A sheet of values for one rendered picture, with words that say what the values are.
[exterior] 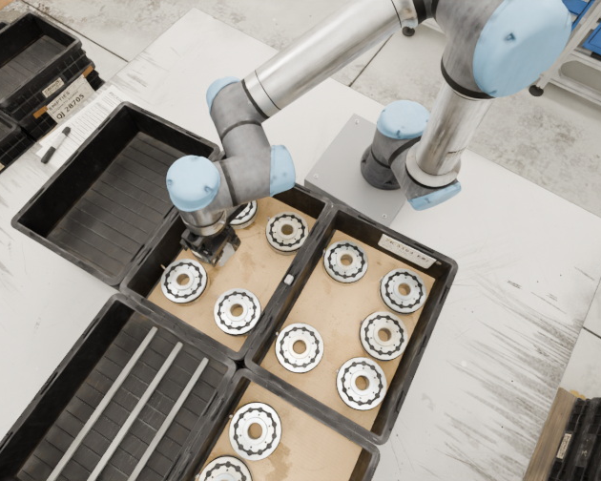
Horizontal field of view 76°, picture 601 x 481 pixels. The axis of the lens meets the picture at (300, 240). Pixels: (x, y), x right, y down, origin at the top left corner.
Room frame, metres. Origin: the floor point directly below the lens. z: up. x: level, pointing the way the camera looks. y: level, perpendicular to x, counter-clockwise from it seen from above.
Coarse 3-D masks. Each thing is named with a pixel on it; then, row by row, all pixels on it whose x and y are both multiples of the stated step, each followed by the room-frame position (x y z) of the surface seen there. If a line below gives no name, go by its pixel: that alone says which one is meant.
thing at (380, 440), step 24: (360, 216) 0.38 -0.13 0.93; (312, 240) 0.31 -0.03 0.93; (408, 240) 0.32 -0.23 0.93; (456, 264) 0.27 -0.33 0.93; (288, 288) 0.21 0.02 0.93; (432, 312) 0.17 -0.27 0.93; (264, 336) 0.11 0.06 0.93; (288, 384) 0.02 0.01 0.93; (408, 384) 0.03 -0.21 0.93; (360, 432) -0.05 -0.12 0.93; (384, 432) -0.05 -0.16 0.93
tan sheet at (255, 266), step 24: (264, 216) 0.42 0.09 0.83; (240, 240) 0.35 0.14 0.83; (264, 240) 0.35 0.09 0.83; (240, 264) 0.29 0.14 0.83; (264, 264) 0.29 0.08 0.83; (288, 264) 0.29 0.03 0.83; (216, 288) 0.23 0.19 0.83; (264, 288) 0.23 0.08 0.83; (192, 312) 0.17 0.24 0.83; (240, 312) 0.17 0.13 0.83; (216, 336) 0.12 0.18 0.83
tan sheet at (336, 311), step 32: (384, 256) 0.32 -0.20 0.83; (320, 288) 0.24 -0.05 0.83; (352, 288) 0.24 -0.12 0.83; (288, 320) 0.16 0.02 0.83; (320, 320) 0.16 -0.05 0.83; (352, 320) 0.16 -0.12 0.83; (416, 320) 0.17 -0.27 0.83; (352, 352) 0.09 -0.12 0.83; (320, 384) 0.03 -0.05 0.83; (352, 416) -0.03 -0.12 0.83
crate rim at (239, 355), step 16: (304, 192) 0.43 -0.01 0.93; (320, 224) 0.36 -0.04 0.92; (160, 240) 0.30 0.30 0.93; (304, 240) 0.31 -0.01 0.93; (144, 256) 0.27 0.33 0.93; (288, 272) 0.25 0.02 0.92; (128, 288) 0.20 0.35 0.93; (144, 304) 0.16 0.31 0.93; (272, 304) 0.17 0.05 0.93; (176, 320) 0.14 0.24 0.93; (208, 336) 0.11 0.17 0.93; (256, 336) 0.11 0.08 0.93; (224, 352) 0.08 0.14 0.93; (240, 352) 0.08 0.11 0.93
